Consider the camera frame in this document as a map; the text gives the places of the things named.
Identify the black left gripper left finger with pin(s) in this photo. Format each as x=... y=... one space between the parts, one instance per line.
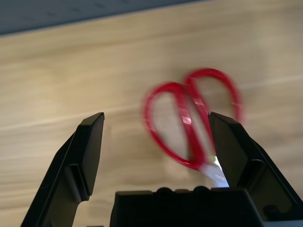
x=80 y=160

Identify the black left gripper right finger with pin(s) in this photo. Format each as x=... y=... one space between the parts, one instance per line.
x=236 y=151

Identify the grey metal pegboard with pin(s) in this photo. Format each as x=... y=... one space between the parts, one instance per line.
x=47 y=14

